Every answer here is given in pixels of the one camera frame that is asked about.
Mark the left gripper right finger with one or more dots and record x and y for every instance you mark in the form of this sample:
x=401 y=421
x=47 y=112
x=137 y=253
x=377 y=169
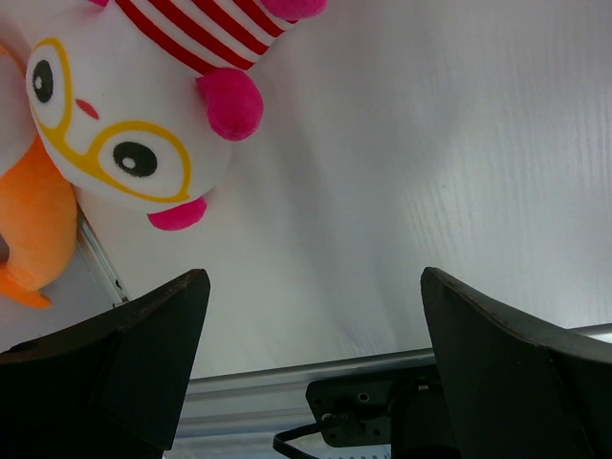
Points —
x=516 y=386

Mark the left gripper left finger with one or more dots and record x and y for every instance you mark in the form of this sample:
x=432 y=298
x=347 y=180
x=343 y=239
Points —
x=112 y=386

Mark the pink panda plush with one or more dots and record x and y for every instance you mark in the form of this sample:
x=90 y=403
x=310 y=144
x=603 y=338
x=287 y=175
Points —
x=139 y=102

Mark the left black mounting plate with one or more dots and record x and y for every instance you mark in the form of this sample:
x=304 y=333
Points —
x=404 y=408

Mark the orange shark plush front-left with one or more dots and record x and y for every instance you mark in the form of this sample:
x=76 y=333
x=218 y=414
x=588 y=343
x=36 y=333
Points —
x=38 y=205

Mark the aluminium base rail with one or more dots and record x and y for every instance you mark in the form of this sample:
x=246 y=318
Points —
x=293 y=300

